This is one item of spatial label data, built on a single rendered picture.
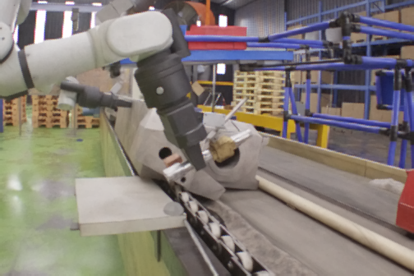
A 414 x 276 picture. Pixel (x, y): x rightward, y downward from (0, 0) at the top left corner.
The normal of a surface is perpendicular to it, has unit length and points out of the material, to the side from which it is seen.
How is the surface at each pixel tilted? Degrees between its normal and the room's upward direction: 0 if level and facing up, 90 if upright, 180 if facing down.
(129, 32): 87
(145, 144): 90
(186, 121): 90
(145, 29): 87
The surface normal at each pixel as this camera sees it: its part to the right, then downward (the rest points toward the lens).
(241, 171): 0.36, 0.10
